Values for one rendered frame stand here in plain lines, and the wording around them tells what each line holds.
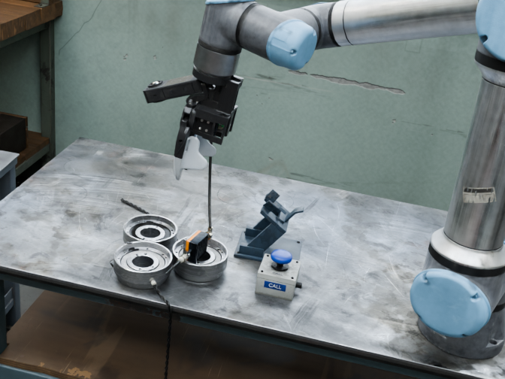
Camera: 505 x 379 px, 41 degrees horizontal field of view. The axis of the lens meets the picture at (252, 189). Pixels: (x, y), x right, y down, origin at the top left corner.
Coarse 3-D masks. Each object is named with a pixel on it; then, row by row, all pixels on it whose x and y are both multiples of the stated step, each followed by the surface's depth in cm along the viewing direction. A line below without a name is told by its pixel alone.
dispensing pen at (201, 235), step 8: (200, 232) 128; (208, 232) 131; (192, 240) 125; (200, 240) 126; (192, 248) 125; (200, 248) 126; (184, 256) 123; (192, 256) 126; (200, 256) 128; (176, 264) 121
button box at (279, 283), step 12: (264, 264) 126; (276, 264) 126; (288, 264) 127; (300, 264) 127; (264, 276) 123; (276, 276) 123; (288, 276) 123; (264, 288) 124; (276, 288) 124; (288, 288) 123; (300, 288) 126; (288, 300) 124
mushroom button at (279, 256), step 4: (272, 252) 125; (276, 252) 125; (280, 252) 125; (284, 252) 125; (288, 252) 125; (272, 256) 124; (276, 256) 123; (280, 256) 123; (284, 256) 124; (288, 256) 124; (276, 260) 123; (280, 260) 123; (284, 260) 123; (288, 260) 123; (280, 264) 125
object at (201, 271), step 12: (180, 240) 131; (216, 240) 132; (180, 264) 125; (192, 264) 124; (204, 264) 127; (216, 264) 125; (180, 276) 127; (192, 276) 125; (204, 276) 125; (216, 276) 127
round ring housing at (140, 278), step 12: (120, 252) 126; (156, 252) 128; (168, 252) 126; (120, 264) 123; (132, 264) 123; (144, 264) 127; (156, 264) 124; (168, 264) 123; (120, 276) 121; (132, 276) 120; (144, 276) 120; (156, 276) 121; (144, 288) 122
